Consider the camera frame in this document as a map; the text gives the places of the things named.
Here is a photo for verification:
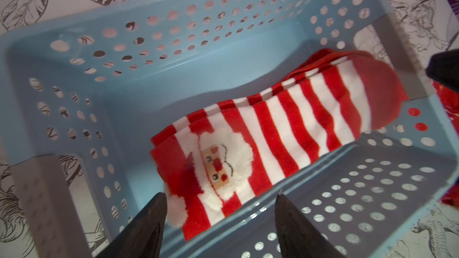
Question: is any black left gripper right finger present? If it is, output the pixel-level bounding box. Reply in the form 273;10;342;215
274;193;344;258

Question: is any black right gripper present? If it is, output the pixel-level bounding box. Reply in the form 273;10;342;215
426;49;459;93

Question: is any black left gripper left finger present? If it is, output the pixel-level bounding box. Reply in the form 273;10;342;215
97;192;167;258

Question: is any red white striped santa sock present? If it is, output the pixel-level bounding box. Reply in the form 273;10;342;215
151;55;408;240

